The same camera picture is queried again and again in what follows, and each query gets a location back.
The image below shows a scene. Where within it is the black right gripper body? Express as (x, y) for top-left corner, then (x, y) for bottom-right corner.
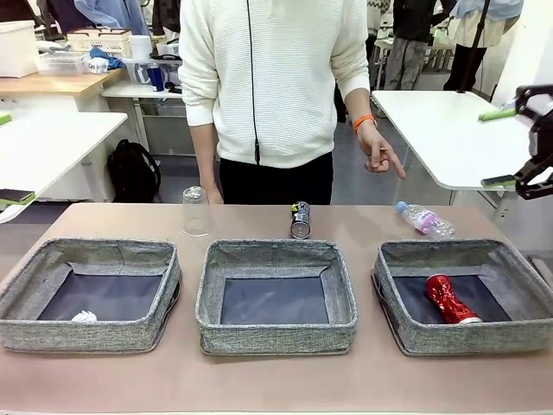
(529, 112), (553, 159)

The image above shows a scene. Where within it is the clear plastic water bottle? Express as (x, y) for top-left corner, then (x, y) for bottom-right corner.
(395, 201), (457, 241)

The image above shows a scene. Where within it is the crushed red drink can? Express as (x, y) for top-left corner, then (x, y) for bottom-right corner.
(424, 272), (483, 325)

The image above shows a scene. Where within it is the clear plastic cup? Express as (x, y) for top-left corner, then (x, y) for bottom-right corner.
(181, 185), (212, 238)

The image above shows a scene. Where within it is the crushed black drink can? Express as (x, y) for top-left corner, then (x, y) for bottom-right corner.
(289, 201), (313, 239)

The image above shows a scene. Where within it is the person's left forearm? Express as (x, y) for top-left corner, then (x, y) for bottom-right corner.
(343, 88), (377, 126)

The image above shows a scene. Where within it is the person's right forearm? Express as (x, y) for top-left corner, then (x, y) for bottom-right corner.
(192, 123), (221, 195)

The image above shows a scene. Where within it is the person's left hand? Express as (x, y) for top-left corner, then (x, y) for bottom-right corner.
(356, 124), (408, 181)

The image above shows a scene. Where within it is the wooden top table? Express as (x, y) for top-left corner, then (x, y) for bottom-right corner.
(0, 67), (126, 114)

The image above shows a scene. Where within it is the person in light blue top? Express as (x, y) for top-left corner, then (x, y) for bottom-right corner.
(442, 0), (524, 92)

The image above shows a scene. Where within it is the white storage box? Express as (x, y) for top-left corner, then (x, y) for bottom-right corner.
(0, 20), (39, 79)

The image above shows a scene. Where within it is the black tripod pole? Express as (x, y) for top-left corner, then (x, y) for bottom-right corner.
(457, 0), (492, 94)

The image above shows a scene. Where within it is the white mesh plastic basket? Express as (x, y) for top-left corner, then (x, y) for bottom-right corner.
(35, 50), (90, 77)

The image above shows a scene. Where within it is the person in grey trousers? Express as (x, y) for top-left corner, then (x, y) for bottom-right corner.
(383, 0), (438, 91)

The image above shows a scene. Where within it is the black backpack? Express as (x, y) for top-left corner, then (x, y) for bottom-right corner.
(106, 138), (162, 203)

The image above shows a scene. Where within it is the beige slotted crate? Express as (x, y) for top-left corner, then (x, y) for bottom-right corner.
(67, 28), (133, 57)

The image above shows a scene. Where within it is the blue cloth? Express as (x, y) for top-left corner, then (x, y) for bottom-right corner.
(89, 47), (126, 70)

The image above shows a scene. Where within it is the orange wristband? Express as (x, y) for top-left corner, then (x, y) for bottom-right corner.
(352, 114), (376, 134)

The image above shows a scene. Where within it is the grey fabric basket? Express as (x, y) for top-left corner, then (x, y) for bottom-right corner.
(0, 237), (182, 354)
(194, 239), (359, 356)
(372, 239), (553, 356)

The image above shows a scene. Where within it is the blue bottle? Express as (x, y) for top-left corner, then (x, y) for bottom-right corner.
(146, 62), (166, 93)

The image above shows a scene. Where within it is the white desk with cabinet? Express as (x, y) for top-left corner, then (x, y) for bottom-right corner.
(101, 81), (194, 156)

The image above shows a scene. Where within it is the clear plastic container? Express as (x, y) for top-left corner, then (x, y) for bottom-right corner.
(123, 58), (185, 86)

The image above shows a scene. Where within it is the white device with black trim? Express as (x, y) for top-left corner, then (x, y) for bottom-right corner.
(155, 36), (181, 60)

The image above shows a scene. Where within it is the dark hanging jacket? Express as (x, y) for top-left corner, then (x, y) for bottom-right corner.
(150, 0), (182, 38)

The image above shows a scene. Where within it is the person in white sweater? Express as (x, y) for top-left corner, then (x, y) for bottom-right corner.
(177, 0), (372, 207)

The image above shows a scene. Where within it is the thin black hanging cord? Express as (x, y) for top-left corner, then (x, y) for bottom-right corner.
(246, 0), (260, 165)

